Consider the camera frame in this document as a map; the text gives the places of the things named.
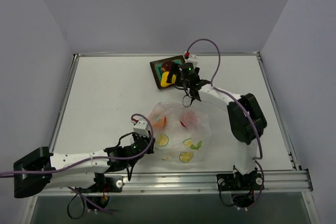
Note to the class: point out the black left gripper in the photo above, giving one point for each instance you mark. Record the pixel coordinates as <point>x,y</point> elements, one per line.
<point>149,145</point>

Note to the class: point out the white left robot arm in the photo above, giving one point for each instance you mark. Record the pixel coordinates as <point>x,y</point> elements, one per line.
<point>42,169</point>

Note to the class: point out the dark red fake apple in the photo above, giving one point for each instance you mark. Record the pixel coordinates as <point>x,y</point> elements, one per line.
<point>166,66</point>

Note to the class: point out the bright red fake apple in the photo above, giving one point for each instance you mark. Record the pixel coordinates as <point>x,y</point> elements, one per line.
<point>189,119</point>

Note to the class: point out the aluminium table front rail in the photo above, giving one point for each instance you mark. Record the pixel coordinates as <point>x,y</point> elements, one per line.
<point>207,183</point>

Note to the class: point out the orange fake persimmon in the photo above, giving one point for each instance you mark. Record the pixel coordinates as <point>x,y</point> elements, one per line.
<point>157,121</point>

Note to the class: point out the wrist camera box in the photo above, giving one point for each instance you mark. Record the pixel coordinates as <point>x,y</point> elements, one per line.
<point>141,128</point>
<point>190,58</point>

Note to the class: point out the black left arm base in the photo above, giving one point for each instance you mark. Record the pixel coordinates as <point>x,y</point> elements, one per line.
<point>107,184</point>

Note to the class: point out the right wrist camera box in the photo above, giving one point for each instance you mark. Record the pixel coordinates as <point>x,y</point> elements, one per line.
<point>190,58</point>

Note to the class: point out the yellow fake pear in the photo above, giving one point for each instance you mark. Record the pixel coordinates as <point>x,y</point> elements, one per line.
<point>163,80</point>

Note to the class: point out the square green black plate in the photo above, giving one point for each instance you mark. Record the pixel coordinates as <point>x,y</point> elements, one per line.
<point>161,71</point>

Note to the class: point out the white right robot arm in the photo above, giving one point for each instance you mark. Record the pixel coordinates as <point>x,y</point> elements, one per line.
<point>246,119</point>

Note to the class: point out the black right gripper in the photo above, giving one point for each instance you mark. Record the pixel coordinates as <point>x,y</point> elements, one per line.
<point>176,73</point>

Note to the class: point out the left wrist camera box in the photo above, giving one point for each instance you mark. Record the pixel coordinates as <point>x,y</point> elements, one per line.
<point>141,128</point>

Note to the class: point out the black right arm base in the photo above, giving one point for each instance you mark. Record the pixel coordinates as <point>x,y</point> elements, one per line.
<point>239,182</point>

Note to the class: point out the clear printed plastic bag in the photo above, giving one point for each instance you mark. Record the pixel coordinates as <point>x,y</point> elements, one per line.
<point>177,147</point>

